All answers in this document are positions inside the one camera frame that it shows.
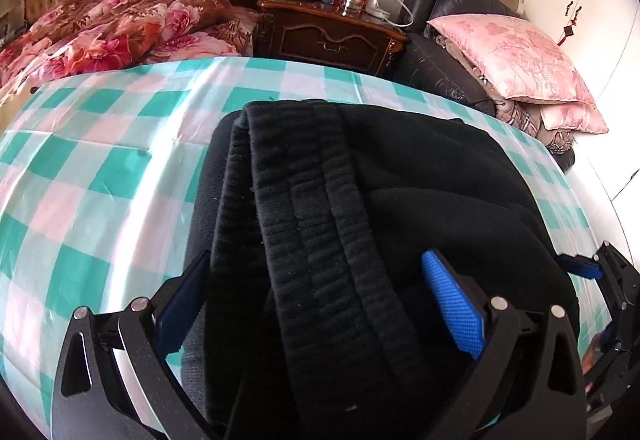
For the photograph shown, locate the black pants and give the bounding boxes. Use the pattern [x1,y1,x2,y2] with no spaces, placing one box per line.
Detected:
[180,98,581,440]

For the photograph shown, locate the dark wooden nightstand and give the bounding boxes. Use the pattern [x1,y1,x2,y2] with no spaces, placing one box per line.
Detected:
[252,0,408,77]

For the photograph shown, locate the teal checked bed sheet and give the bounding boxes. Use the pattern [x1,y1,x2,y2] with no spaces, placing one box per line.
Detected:
[0,55,616,440]

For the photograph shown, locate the large pink pillow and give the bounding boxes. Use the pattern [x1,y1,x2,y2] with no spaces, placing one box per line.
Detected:
[425,14,597,107]

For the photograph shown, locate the black leather sofa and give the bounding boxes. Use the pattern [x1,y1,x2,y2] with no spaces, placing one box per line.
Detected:
[392,0,576,171]

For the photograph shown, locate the red floral quilt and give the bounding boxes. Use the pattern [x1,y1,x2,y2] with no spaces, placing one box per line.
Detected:
[0,0,261,93]

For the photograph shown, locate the white power strip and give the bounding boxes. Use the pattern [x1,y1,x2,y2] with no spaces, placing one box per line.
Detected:
[367,0,416,28]

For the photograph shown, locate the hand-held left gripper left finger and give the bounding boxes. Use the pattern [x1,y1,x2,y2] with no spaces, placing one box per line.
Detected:
[49,250,223,440]

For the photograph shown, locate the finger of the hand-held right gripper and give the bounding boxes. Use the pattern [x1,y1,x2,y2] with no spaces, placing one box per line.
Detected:
[554,241,640,321]
[582,315,640,417]

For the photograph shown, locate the small pink pillow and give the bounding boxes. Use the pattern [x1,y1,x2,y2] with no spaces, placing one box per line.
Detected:
[540,101,610,135]

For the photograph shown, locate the red hanging ornament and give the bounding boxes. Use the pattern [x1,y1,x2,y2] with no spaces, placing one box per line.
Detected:
[557,5,583,48]

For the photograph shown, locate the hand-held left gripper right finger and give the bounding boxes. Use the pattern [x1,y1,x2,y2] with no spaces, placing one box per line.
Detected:
[421,248,587,440]

